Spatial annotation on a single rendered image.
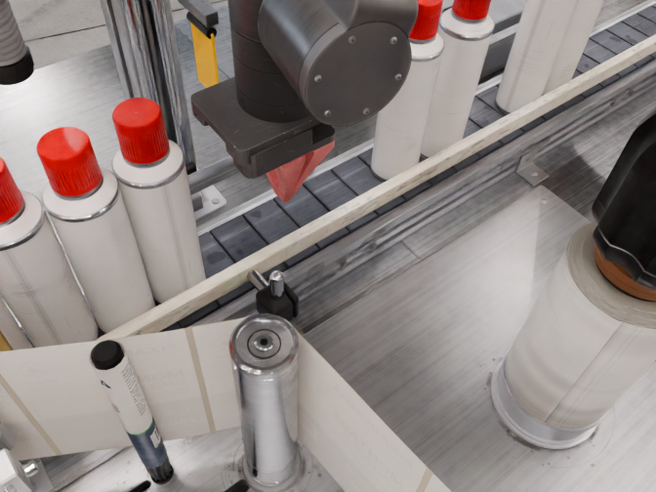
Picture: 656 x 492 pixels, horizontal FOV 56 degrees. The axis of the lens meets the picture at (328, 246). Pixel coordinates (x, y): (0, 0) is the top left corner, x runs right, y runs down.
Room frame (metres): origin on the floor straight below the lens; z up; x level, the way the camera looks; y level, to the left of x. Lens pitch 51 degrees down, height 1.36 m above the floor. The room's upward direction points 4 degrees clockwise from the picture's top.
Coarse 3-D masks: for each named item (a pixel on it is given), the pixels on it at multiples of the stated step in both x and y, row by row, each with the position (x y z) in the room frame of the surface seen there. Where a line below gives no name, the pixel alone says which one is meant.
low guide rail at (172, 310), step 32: (608, 64) 0.68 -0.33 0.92; (544, 96) 0.61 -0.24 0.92; (512, 128) 0.56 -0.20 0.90; (448, 160) 0.49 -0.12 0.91; (384, 192) 0.43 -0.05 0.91; (320, 224) 0.39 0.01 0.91; (256, 256) 0.34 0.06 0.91; (288, 256) 0.36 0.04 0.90; (192, 288) 0.30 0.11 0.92; (224, 288) 0.31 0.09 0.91; (160, 320) 0.27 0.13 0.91
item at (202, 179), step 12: (516, 24) 0.68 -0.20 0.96; (492, 36) 0.65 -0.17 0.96; (504, 36) 0.65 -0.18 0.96; (492, 48) 0.64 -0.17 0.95; (228, 156) 0.42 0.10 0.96; (204, 168) 0.40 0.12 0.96; (216, 168) 0.40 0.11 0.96; (228, 168) 0.41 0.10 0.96; (192, 180) 0.39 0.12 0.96; (204, 180) 0.39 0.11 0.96; (216, 180) 0.40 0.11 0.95; (192, 192) 0.38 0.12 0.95; (60, 240) 0.31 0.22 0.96
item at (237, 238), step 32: (608, 32) 0.82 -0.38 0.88; (640, 32) 0.82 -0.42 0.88; (640, 64) 0.74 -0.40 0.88; (480, 96) 0.65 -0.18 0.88; (576, 96) 0.66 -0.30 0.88; (480, 128) 0.59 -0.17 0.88; (352, 160) 0.51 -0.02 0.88; (320, 192) 0.46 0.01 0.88; (352, 192) 0.46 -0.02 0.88; (416, 192) 0.47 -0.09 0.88; (224, 224) 0.41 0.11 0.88; (256, 224) 0.41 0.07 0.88; (288, 224) 0.41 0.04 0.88; (352, 224) 0.42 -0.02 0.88; (224, 256) 0.37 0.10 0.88; (96, 320) 0.28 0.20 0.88; (192, 320) 0.29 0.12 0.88
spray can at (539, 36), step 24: (528, 0) 0.63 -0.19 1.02; (552, 0) 0.61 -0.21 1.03; (576, 0) 0.62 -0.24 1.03; (528, 24) 0.62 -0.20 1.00; (552, 24) 0.61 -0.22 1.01; (528, 48) 0.61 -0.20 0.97; (552, 48) 0.61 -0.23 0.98; (504, 72) 0.64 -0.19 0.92; (528, 72) 0.61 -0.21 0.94; (504, 96) 0.62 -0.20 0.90; (528, 96) 0.61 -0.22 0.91
